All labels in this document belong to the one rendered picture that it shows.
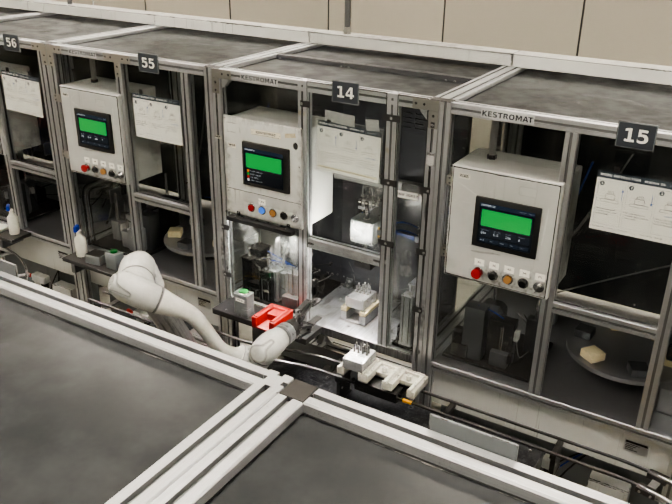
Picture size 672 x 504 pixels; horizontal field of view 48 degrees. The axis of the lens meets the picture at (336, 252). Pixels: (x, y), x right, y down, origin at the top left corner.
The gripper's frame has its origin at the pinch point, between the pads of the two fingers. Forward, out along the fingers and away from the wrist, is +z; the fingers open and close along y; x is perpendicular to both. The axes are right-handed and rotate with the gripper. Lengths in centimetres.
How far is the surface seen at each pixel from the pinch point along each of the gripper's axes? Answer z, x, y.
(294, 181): 20, 24, 47
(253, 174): 18, 45, 47
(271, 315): 11.7, 32.0, -17.8
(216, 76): 21, 65, 87
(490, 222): 18, -66, 49
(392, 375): 6.4, -34.3, -23.9
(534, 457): 13, -96, -44
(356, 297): 35.3, 0.3, -9.8
